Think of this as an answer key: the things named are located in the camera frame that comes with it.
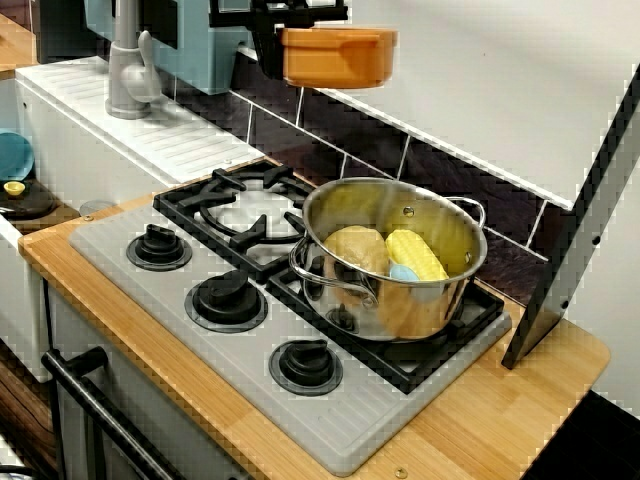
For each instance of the tan toy bread roll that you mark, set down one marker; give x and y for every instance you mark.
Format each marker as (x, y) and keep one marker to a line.
(355, 250)

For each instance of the dark lid with yellow knob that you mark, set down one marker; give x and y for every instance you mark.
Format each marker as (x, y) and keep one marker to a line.
(30, 202)

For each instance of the white sink unit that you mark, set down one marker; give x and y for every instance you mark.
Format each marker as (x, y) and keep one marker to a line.
(75, 140)

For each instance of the white oven door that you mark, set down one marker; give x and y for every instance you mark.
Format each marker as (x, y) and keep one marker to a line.
(150, 390)

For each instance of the grey stove top panel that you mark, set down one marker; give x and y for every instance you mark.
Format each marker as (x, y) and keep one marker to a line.
(300, 425)

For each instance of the black slanted side panel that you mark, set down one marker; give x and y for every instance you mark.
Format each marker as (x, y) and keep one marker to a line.
(550, 300)

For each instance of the dark tile backsplash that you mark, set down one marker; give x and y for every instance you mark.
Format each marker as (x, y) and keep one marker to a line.
(450, 175)

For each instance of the wooden kitchen countertop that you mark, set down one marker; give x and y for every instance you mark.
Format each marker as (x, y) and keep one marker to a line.
(475, 425)

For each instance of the yellow toy corn cob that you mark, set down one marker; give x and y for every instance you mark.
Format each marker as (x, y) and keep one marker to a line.
(415, 255)

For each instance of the black burner grate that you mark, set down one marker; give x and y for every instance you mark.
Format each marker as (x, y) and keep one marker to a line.
(172, 202)

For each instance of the blue plastic plate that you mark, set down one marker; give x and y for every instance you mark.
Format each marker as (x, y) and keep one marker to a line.
(15, 155)

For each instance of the stainless steel pot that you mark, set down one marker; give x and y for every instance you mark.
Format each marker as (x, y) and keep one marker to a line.
(425, 310)

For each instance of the orange plastic pot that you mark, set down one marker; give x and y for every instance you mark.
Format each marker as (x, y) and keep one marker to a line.
(340, 60)

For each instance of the black stove knob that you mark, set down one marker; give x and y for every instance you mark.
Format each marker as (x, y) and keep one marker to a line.
(159, 245)
(305, 365)
(225, 300)

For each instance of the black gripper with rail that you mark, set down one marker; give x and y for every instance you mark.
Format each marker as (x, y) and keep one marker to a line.
(270, 12)

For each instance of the grey toy faucet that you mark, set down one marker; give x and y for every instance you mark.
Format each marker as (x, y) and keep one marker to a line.
(125, 85)

